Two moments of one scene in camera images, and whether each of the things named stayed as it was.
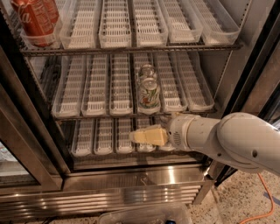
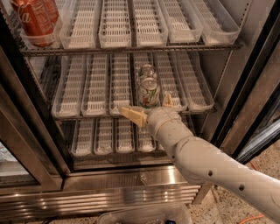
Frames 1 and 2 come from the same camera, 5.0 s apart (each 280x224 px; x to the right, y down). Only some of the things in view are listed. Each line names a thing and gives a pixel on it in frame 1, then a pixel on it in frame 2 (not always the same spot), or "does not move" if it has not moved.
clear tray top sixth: [217, 26] does not move
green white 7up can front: [150, 96] does not move
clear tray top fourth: [150, 24] does not move
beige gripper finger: [156, 135] to [136, 116]
